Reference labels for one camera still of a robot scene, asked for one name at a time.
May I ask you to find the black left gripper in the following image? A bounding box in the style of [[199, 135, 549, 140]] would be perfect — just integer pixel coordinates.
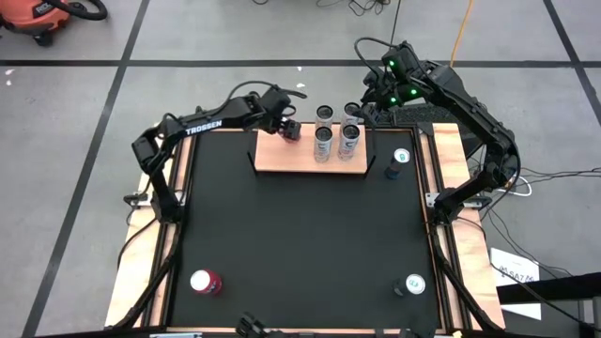
[[256, 88, 302, 141]]

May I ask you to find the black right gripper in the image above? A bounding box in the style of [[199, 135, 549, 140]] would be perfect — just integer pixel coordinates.
[[359, 69, 400, 128]]

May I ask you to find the dark blue beverage can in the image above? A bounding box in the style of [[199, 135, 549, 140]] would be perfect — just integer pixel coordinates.
[[393, 273, 427, 298], [384, 147, 411, 180]]

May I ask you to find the red beverage can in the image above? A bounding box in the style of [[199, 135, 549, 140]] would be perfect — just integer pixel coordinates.
[[189, 269, 223, 297]]

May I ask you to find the wooden tray board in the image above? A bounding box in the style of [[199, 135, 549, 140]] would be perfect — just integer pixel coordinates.
[[247, 100, 378, 177]]

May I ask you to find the black computer tower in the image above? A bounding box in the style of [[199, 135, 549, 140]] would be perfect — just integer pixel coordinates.
[[375, 102, 485, 159]]

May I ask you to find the black table mat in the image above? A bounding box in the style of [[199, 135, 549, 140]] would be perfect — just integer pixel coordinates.
[[167, 129, 443, 330]]

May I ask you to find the white paper sign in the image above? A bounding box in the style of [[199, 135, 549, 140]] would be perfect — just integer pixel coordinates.
[[489, 247, 542, 321]]

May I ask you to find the black metal beam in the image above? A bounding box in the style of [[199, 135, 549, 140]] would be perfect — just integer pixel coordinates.
[[496, 270, 601, 306]]

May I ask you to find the orange shop vacuum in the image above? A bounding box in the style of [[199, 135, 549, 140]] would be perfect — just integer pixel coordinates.
[[0, 0, 71, 47]]

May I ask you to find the black floor cable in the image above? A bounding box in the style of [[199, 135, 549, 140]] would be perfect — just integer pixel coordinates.
[[389, 0, 403, 48]]

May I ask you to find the yellow extension cable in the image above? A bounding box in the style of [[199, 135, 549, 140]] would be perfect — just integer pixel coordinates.
[[448, 0, 478, 69]]

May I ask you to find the white cable loop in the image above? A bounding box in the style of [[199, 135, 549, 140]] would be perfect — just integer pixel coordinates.
[[501, 174, 534, 197]]

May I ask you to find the black aluminium table frame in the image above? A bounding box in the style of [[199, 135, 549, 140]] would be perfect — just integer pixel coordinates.
[[105, 105, 506, 338]]

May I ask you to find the black vacuum hose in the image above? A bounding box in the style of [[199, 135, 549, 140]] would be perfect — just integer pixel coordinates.
[[46, 0, 109, 22]]

